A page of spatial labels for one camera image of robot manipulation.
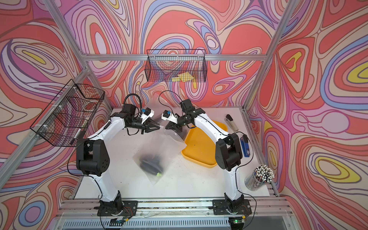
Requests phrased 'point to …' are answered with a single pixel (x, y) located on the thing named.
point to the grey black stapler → (228, 119)
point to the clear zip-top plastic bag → (158, 105)
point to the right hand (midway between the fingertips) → (169, 129)
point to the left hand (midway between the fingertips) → (159, 127)
